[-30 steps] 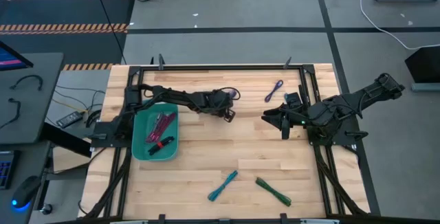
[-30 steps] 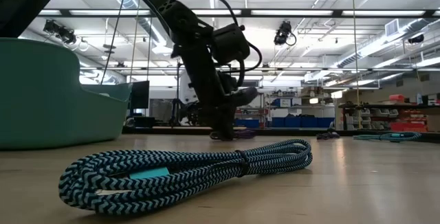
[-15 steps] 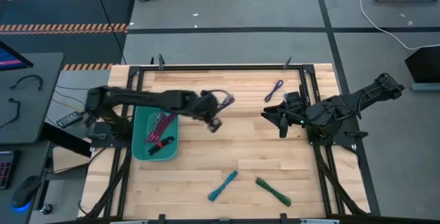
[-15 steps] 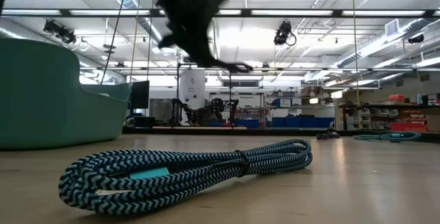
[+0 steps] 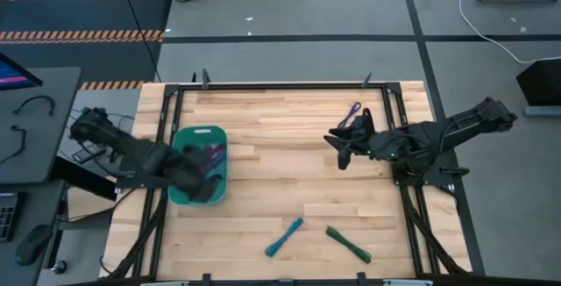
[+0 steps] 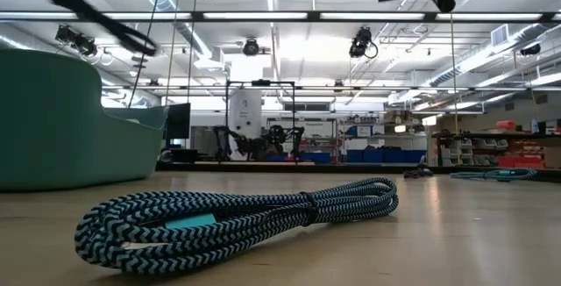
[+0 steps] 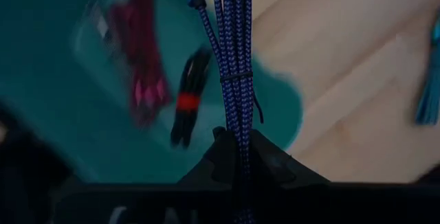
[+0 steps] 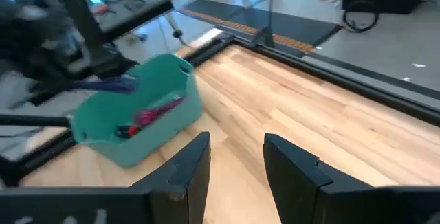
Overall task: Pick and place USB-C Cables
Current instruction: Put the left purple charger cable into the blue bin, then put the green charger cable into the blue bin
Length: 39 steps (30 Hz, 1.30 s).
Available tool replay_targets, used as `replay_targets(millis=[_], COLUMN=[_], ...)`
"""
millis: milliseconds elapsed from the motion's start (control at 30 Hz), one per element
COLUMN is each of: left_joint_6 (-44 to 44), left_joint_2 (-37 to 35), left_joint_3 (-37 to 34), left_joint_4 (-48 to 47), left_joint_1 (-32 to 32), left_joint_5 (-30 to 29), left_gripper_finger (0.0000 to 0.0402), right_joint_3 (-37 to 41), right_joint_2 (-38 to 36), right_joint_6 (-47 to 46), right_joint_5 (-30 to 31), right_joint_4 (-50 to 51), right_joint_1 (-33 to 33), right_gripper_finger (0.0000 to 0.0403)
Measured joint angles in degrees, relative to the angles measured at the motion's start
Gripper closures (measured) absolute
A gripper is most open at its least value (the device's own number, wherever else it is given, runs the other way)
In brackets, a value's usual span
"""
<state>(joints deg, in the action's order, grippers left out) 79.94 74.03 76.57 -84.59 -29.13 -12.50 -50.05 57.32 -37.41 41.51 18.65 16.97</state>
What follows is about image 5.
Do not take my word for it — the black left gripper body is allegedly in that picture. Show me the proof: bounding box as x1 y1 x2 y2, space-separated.
174 149 214 190

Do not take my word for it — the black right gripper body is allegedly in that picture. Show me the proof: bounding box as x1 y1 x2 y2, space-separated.
344 127 387 160

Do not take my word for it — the maroon braided USB cable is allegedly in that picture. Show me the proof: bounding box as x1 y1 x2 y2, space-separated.
209 143 227 167

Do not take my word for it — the purple blue cable tie bundle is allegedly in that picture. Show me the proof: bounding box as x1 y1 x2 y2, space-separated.
337 101 363 130

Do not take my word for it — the teal plastic bin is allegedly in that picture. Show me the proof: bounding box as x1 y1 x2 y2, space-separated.
167 125 230 207

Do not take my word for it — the dark grey desk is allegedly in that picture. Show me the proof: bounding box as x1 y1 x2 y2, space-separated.
0 66 83 186

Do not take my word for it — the black computer mouse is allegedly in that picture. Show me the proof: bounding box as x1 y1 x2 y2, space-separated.
15 223 54 268

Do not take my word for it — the black floor box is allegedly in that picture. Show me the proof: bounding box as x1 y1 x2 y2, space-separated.
515 57 561 108

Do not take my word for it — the black keyboard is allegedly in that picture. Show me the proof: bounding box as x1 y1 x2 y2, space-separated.
0 191 26 243

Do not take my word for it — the black floor mat striped edge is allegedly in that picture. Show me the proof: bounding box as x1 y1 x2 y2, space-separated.
0 0 173 91

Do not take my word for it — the computer monitor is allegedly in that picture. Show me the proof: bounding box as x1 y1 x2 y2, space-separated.
0 51 44 92

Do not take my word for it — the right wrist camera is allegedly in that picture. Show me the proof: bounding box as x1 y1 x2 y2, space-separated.
358 107 376 132

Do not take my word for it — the black aluminium table frame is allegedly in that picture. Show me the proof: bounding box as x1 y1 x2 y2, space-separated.
100 68 487 286

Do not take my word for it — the green cable tie bundle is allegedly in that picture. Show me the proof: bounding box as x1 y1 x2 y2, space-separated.
324 226 373 264

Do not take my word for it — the thin black cable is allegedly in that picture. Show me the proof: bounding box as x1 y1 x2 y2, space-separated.
116 0 164 83

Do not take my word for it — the white floor cable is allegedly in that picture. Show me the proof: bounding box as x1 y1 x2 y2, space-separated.
433 0 561 65

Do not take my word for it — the black cable on desk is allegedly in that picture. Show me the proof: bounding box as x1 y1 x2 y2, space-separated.
11 95 56 118
0 124 28 167

